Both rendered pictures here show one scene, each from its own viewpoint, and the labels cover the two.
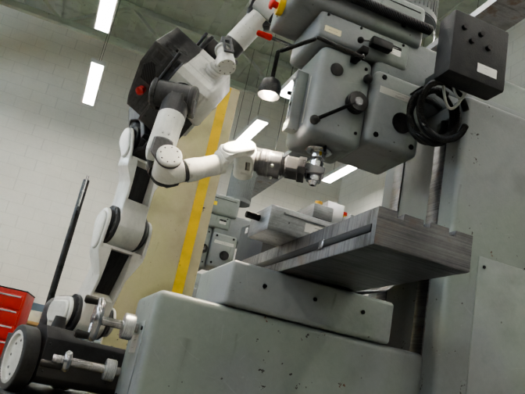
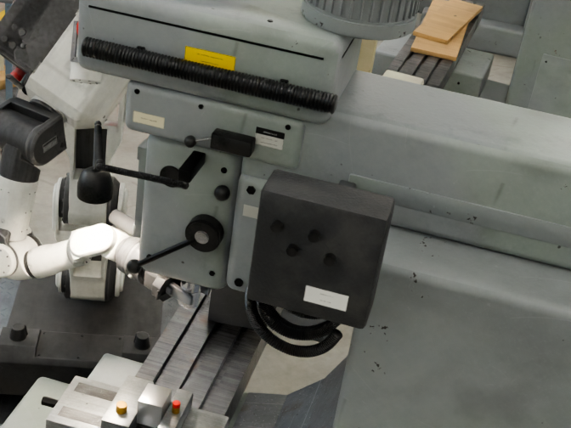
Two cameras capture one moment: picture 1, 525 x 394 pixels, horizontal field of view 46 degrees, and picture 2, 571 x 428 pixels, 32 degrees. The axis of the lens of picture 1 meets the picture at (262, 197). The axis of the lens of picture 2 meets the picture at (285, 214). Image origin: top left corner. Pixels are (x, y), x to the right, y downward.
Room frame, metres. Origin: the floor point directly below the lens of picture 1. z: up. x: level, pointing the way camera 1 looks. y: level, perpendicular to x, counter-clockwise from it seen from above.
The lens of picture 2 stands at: (0.37, -1.10, 2.47)
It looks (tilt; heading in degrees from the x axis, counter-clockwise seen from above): 30 degrees down; 27
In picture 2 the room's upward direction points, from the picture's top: 9 degrees clockwise
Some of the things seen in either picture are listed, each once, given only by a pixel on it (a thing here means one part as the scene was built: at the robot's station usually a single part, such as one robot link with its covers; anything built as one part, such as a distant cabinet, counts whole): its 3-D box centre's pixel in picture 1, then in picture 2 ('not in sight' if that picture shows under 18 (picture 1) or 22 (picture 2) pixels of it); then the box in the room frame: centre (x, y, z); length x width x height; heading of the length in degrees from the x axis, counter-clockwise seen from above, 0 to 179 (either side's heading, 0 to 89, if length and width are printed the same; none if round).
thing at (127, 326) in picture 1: (109, 322); not in sight; (1.68, 0.33, 0.64); 0.16 x 0.12 x 0.12; 107
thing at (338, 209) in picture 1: (330, 215); (154, 406); (1.67, -0.20, 1.05); 0.06 x 0.05 x 0.06; 18
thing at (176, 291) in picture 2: (315, 169); (179, 295); (1.80, -0.14, 1.23); 0.06 x 0.02 x 0.03; 84
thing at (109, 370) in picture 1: (81, 363); not in sight; (1.81, 0.40, 0.52); 0.22 x 0.06 x 0.06; 107
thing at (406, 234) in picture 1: (301, 272); (170, 420); (1.79, -0.16, 0.90); 1.24 x 0.23 x 0.08; 17
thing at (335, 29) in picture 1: (348, 55); (231, 102); (1.84, -0.19, 1.68); 0.34 x 0.24 x 0.10; 107
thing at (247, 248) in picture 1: (262, 249); (242, 268); (2.22, -0.04, 1.04); 0.22 x 0.12 x 0.20; 24
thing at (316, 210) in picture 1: (311, 217); (127, 407); (1.65, -0.15, 1.03); 0.15 x 0.06 x 0.04; 18
